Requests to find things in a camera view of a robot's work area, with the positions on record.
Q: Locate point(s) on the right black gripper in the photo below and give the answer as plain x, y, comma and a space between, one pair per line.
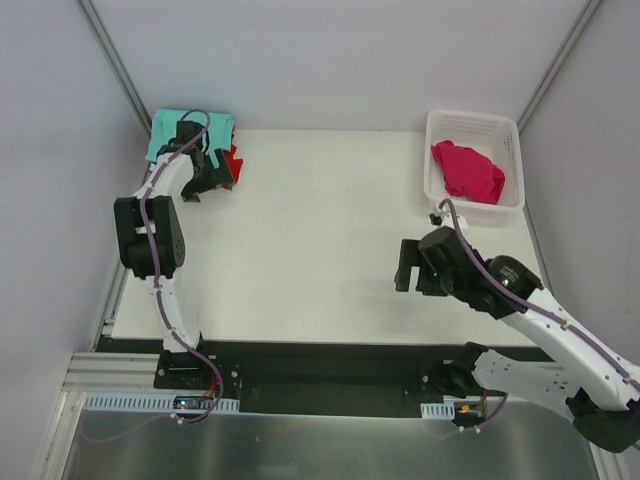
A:
410, 265

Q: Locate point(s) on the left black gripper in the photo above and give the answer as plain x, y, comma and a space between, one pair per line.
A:
209, 178

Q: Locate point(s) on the teal t shirt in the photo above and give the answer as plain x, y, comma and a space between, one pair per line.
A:
163, 128

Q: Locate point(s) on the white plastic basket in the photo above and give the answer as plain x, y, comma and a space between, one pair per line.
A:
493, 136

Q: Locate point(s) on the red t shirt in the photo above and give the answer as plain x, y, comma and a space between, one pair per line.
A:
233, 166

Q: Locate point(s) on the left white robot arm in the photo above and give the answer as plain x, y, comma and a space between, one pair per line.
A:
150, 239

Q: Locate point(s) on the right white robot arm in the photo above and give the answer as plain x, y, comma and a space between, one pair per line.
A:
589, 385

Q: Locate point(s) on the magenta t shirt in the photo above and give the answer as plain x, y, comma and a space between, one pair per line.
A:
469, 174

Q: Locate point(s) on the right white cable duct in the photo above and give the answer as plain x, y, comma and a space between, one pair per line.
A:
438, 411

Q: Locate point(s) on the white cable duct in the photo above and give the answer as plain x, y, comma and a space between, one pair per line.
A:
438, 411
158, 403

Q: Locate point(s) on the left aluminium frame post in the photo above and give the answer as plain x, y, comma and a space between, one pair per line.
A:
116, 64

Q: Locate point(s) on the aluminium frame post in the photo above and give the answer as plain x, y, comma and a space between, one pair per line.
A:
588, 13
116, 64

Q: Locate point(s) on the left white cable duct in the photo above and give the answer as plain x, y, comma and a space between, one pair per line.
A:
158, 403

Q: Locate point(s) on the right aluminium frame post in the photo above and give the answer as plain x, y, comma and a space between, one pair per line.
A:
588, 13

